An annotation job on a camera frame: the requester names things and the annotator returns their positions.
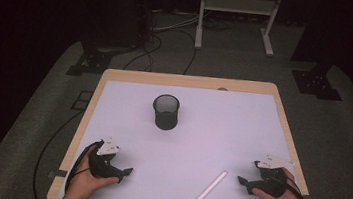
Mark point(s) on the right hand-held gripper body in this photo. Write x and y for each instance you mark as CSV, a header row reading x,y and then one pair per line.
x,y
270,182

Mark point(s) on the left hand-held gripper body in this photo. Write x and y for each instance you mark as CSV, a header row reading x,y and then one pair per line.
x,y
103,165

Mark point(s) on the white stick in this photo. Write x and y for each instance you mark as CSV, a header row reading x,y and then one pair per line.
x,y
210,188

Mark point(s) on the black mesh pen holder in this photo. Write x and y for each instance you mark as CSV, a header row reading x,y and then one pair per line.
x,y
165,111

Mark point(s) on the person's left hand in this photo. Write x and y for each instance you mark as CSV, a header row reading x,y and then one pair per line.
x,y
85,186

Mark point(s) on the black stand base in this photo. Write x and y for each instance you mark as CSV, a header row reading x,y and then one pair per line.
x,y
89,62
317,84

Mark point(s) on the white metal table frame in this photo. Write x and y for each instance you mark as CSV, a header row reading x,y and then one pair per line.
x,y
238,6

